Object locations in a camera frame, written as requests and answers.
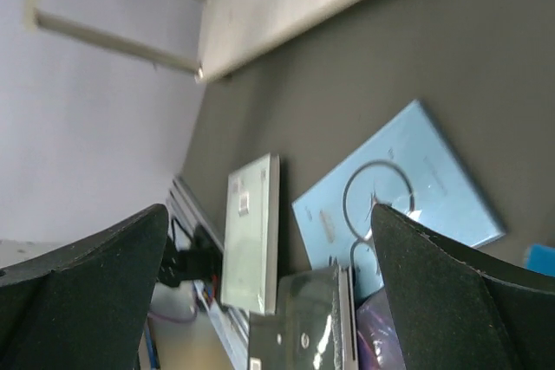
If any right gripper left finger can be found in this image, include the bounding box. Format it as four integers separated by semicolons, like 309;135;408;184
1;204;168;369

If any pale green book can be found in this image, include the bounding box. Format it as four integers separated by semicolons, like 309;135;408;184
220;153;280;315

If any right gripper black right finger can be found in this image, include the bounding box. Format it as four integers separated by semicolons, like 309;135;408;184
371;204;554;369

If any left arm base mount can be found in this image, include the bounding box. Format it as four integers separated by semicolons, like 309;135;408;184
158;217;223;288

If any light blue cat book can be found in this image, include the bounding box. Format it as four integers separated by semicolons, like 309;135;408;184
292;101;506;302

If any blue paperback book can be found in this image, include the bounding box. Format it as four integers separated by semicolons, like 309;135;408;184
525;243;555;277

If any purple Robinson Crusoe book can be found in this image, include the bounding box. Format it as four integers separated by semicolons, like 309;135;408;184
356;288;406;370

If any black shiny book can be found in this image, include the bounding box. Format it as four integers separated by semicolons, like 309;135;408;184
247;264;358;370

